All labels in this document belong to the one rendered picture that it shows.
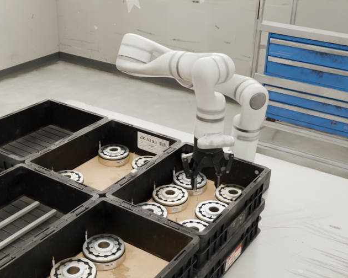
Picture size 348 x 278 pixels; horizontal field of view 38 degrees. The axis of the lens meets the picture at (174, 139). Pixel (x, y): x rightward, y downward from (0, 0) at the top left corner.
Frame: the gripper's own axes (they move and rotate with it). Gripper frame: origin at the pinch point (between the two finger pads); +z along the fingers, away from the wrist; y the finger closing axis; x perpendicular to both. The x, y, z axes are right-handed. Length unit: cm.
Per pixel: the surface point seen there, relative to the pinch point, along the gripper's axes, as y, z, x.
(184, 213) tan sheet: 4.4, 12.2, -4.3
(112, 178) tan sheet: 22.0, 12.1, -26.3
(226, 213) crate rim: -2.3, 2.2, 11.1
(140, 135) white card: 11.4, 4.8, -40.3
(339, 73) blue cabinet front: -124, 26, -147
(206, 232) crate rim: 4.6, 2.1, 17.9
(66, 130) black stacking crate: 35, 12, -64
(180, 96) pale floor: -65, 97, -299
